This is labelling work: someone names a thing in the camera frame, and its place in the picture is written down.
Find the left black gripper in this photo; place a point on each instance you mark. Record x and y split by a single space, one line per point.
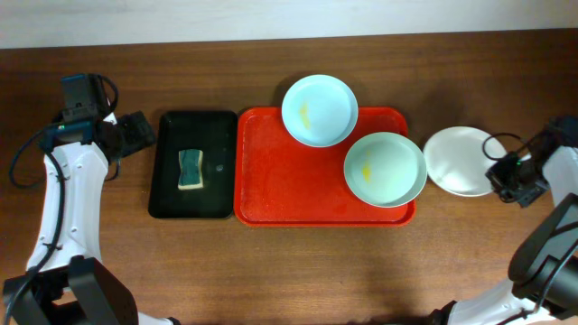
136 128

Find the black plastic tray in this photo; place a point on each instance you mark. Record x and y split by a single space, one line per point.
214 133

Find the red plastic tray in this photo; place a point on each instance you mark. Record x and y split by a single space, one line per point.
280 182

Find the green yellow sponge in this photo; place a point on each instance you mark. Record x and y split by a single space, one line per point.
190 162

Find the white plate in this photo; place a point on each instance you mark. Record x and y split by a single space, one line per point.
456 160

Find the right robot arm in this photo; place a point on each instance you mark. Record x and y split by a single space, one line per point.
542 274

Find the light green plate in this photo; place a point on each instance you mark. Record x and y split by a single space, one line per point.
385 170

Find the light blue plate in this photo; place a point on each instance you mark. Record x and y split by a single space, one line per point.
319 110

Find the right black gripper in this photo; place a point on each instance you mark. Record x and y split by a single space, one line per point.
513 171

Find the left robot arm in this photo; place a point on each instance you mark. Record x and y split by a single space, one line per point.
65 281

